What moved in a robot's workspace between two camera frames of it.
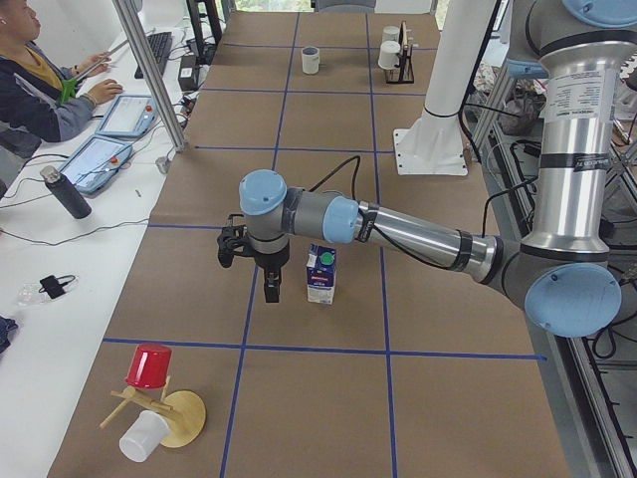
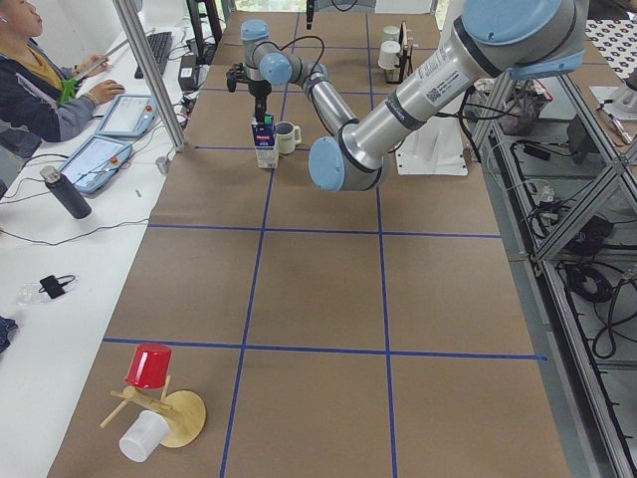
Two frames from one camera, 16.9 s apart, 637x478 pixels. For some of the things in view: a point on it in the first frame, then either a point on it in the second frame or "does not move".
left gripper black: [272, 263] -> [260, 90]
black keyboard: [160, 44] does not move
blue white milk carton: [320, 269] -> [265, 140]
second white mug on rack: [390, 33] does not move
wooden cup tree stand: [185, 412] does not move
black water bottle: [67, 191] does not move
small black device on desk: [54, 286] does not move
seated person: [40, 100] does not move
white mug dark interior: [311, 60] -> [288, 136]
